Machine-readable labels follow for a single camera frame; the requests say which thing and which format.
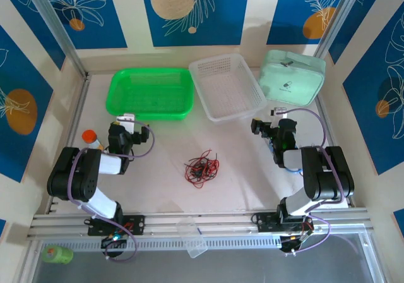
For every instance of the aluminium side rail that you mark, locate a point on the aluminium side rail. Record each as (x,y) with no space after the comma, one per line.
(79,106)
(330,137)

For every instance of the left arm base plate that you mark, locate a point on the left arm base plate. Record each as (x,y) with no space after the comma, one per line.
(135,224)

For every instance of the green plastic basket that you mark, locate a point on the green plastic basket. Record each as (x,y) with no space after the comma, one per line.
(148,93)

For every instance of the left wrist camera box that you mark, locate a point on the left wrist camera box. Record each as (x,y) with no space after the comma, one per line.
(126,122)

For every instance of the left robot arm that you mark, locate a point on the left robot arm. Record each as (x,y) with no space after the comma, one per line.
(72,175)

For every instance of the grey metal panel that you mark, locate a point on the grey metal panel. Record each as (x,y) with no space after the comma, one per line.
(252,267)

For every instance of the black power connector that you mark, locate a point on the black power connector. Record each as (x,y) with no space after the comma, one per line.
(293,245)
(113,242)

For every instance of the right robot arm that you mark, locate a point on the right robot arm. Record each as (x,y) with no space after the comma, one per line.
(328,175)

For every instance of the green tape roll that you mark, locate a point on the green tape roll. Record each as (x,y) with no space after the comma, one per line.
(57,254)

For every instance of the mint green zip pouch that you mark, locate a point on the mint green zip pouch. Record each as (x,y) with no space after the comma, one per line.
(292,77)

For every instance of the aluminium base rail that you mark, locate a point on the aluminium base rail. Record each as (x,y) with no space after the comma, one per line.
(221,220)

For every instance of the white plastic basket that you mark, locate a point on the white plastic basket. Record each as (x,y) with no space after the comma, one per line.
(227,87)

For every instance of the clear plastic box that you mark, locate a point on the clear plastic box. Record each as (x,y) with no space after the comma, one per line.
(191,235)

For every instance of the aluminium frame post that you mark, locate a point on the aluminium frame post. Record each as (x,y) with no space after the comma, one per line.
(337,17)
(53,21)

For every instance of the orange cap pill bottle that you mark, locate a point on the orange cap pill bottle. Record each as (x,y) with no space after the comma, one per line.
(90,137)

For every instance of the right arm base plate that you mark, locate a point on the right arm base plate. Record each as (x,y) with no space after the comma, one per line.
(266,221)

